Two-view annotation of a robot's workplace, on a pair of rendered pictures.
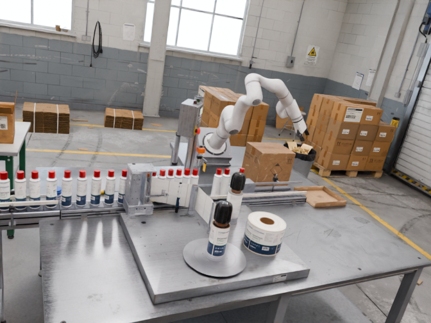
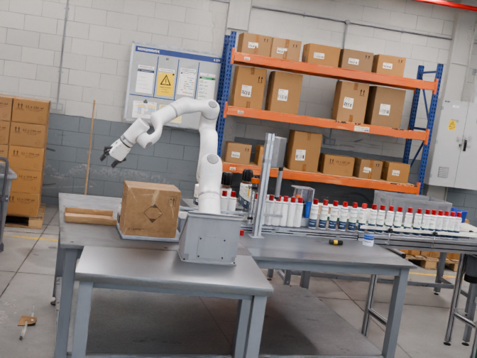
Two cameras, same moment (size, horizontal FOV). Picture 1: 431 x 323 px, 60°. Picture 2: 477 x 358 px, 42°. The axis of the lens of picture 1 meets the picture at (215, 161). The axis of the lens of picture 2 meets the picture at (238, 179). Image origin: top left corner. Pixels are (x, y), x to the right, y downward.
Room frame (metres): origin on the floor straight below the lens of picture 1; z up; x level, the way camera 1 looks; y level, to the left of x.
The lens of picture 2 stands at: (6.14, 0.77, 1.65)
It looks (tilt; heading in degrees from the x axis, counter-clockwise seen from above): 7 degrees down; 191
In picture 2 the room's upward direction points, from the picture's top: 8 degrees clockwise
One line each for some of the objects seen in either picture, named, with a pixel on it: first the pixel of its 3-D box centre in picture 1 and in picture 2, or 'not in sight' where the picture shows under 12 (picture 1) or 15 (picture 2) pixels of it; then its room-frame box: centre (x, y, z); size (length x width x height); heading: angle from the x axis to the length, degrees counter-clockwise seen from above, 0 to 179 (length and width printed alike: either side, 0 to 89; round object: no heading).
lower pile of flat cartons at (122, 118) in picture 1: (123, 118); not in sight; (6.39, 1.72, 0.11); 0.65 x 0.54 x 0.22; 108
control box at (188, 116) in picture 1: (190, 118); (274, 151); (2.18, 0.19, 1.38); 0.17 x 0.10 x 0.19; 174
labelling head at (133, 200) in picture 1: (139, 188); (300, 206); (1.88, 0.38, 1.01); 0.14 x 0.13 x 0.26; 119
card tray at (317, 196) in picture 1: (319, 196); (89, 216); (2.64, -0.82, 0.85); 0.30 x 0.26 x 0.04; 119
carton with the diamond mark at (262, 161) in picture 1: (267, 163); (149, 208); (2.77, -0.40, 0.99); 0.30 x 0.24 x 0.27; 118
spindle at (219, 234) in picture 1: (219, 229); (245, 187); (1.55, -0.08, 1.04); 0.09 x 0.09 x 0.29
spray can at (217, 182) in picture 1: (217, 183); (231, 207); (2.21, -0.03, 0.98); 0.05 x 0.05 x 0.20
